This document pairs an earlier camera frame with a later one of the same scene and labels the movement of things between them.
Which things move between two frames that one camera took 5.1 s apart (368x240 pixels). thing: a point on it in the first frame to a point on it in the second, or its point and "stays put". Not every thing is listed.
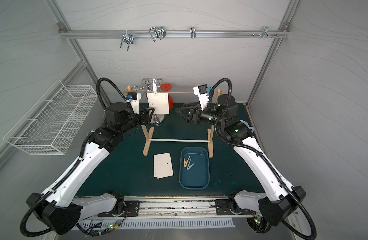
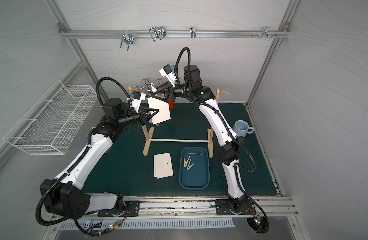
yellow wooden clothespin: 185,162 stays put
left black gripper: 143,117 stays put
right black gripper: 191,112 to 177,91
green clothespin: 189,166 stays put
